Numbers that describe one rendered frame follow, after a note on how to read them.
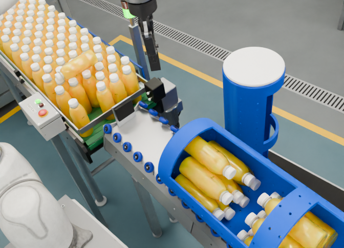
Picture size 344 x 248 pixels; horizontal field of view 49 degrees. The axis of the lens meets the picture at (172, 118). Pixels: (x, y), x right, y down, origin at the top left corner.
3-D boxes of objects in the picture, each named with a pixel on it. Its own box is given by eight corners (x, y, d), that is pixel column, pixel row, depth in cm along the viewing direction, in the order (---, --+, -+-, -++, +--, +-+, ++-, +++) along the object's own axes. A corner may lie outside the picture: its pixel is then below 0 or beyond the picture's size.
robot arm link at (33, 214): (36, 276, 107) (1, 242, 91) (11, 233, 118) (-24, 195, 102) (84, 239, 113) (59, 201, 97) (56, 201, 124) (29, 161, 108)
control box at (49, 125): (47, 141, 161) (37, 125, 154) (27, 118, 173) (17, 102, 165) (66, 128, 165) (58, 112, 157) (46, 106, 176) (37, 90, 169)
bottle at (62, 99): (67, 126, 180) (54, 98, 167) (64, 117, 185) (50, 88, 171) (81, 120, 181) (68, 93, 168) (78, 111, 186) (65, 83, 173)
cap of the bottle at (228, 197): (228, 198, 121) (232, 201, 120) (219, 203, 119) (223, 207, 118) (230, 189, 119) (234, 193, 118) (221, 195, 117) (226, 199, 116)
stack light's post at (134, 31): (163, 157, 274) (132, 28, 194) (159, 153, 276) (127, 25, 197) (167, 153, 275) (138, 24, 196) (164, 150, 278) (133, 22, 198)
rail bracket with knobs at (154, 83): (152, 107, 181) (149, 92, 174) (144, 100, 185) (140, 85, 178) (168, 97, 185) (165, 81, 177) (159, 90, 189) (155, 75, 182)
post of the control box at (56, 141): (103, 231, 239) (44, 128, 167) (100, 227, 242) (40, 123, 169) (108, 227, 241) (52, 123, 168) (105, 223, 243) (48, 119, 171)
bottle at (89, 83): (105, 105, 186) (95, 77, 173) (91, 109, 186) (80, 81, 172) (103, 96, 191) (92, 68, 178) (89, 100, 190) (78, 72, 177)
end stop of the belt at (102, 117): (81, 134, 168) (79, 130, 166) (80, 133, 169) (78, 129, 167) (150, 88, 183) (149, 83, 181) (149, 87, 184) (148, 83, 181)
